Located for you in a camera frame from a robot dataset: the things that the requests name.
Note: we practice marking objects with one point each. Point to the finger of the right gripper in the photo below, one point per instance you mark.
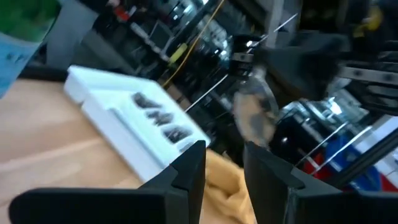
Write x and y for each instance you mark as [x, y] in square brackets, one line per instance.
[304, 62]

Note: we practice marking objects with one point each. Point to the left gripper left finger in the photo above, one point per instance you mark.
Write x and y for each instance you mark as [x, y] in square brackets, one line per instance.
[186, 177]

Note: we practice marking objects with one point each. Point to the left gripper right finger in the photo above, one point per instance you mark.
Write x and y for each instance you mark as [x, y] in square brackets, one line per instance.
[270, 186]

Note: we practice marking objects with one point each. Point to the yellow cloth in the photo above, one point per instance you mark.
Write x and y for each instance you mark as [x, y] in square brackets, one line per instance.
[224, 189]

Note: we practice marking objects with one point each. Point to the white cutlery tray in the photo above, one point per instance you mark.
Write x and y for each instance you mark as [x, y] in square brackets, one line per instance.
[118, 124]

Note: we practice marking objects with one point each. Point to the blue and red object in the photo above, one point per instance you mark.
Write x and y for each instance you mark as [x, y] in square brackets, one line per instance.
[357, 161]

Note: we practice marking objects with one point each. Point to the green glass water bottle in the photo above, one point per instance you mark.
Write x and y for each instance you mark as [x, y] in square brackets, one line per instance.
[18, 40]

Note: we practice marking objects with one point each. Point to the black table frame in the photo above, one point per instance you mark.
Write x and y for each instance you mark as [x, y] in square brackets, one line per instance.
[367, 158]

